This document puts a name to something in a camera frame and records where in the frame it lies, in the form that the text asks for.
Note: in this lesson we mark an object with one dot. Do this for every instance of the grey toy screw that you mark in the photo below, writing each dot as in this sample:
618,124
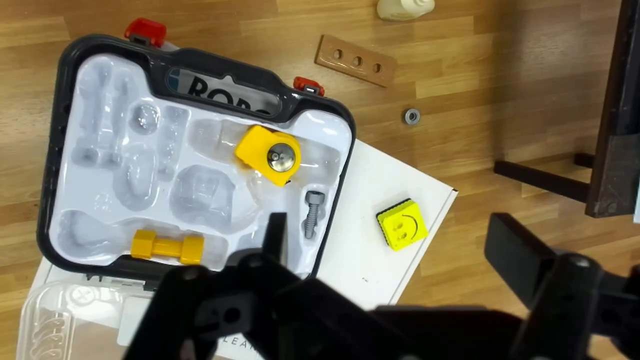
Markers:
314,212

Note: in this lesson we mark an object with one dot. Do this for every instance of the black whiteboard easel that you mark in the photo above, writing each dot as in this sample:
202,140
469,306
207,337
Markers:
616,133

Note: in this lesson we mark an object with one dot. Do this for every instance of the small grey nut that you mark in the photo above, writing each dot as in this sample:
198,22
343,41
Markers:
412,117

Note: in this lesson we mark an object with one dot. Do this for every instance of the clear plastic case lid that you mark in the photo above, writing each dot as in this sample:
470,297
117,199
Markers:
72,321

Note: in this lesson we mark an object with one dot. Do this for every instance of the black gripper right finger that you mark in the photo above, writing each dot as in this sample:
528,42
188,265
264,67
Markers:
566,301

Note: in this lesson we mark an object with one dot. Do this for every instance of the black toy case white tray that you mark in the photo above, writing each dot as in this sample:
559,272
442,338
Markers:
112,200

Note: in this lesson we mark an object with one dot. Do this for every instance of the red case latch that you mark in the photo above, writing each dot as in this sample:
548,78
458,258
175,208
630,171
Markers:
309,84
145,30

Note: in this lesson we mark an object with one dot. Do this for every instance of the wooden strip three holes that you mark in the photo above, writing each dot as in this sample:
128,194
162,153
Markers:
356,61

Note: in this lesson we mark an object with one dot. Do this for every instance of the white cardboard box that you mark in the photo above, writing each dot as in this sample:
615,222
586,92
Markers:
361,220

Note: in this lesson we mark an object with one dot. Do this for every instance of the yellow toy block round knob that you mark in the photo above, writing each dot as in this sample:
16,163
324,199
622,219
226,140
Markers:
257,151

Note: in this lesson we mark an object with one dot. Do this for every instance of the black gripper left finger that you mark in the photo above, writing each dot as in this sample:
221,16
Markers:
221,312

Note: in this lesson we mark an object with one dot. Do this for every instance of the yellow toy bolt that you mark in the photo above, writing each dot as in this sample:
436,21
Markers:
166,246

